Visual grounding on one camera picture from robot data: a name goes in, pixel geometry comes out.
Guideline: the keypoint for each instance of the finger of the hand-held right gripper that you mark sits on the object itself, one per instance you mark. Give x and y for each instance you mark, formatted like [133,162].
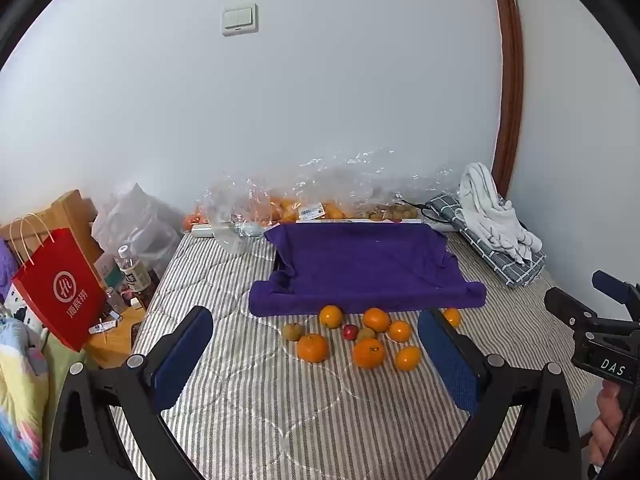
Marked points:
[612,285]
[567,306]

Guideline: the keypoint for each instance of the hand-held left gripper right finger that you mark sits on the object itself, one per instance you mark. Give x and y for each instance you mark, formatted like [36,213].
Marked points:
[447,365]

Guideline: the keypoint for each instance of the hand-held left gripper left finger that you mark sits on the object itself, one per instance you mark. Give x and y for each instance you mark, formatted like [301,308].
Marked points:
[182,355]

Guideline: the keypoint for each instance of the oval orange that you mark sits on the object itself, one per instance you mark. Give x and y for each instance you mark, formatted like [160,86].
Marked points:
[408,358]

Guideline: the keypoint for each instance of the small orange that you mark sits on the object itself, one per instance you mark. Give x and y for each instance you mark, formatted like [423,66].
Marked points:
[452,317]

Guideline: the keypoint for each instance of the clear bag of brown fruits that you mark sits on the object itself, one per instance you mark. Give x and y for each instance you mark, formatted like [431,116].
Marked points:
[395,210]

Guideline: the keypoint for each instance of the person's right hand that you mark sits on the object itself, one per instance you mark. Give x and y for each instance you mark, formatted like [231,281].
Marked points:
[604,425]

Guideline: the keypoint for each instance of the wooden side table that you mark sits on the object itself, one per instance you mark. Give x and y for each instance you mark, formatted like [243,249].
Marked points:
[117,335]

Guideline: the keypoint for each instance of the orange with stem mark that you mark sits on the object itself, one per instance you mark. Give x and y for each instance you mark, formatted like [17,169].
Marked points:
[369,353]

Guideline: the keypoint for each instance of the grey checked folded cloth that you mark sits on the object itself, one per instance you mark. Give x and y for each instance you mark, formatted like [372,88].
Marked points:
[505,257]

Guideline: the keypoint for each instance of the brown kiwi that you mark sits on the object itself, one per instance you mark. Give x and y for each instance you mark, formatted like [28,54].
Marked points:
[291,331]
[366,333]

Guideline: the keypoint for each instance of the clear water bottle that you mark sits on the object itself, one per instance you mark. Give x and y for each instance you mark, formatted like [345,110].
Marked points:
[131,272]

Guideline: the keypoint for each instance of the small red fruit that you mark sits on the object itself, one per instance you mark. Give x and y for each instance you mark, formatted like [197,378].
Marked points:
[349,331]

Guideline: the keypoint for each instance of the white striped towel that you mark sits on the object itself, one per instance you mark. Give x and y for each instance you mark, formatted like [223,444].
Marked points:
[495,210]

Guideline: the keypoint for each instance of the purple towel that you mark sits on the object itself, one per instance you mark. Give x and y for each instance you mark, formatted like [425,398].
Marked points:
[367,270]

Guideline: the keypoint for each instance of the small white box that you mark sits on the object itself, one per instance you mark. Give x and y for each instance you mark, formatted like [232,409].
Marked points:
[202,231]

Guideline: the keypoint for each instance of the striped bed quilt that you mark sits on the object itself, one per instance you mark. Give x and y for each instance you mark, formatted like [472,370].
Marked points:
[300,410]

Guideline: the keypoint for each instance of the white plastic bag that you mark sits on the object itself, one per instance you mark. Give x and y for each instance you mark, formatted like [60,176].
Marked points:
[135,225]

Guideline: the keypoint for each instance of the red paper bag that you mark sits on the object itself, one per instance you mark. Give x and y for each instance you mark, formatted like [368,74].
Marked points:
[57,290]

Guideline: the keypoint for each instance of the colourful blanket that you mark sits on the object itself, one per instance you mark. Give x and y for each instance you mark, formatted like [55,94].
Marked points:
[20,390]

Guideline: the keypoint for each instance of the wooden stool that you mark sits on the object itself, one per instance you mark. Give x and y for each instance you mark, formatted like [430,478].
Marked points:
[70,210]

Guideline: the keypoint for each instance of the clear plastic bag of oranges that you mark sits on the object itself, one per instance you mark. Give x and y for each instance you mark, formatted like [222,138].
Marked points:
[280,195]

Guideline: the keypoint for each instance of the brown wooden door frame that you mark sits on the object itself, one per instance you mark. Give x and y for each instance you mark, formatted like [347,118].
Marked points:
[510,70]

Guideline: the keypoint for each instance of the white light switch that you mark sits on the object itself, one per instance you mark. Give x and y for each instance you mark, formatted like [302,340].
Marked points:
[240,19]

